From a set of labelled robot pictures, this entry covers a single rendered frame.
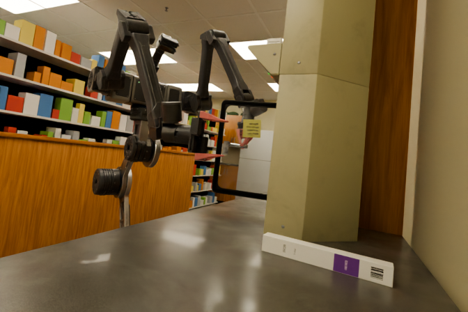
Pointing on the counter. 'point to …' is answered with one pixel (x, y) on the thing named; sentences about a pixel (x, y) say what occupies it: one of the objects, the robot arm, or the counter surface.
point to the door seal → (220, 145)
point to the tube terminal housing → (321, 112)
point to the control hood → (269, 57)
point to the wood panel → (389, 97)
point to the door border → (221, 147)
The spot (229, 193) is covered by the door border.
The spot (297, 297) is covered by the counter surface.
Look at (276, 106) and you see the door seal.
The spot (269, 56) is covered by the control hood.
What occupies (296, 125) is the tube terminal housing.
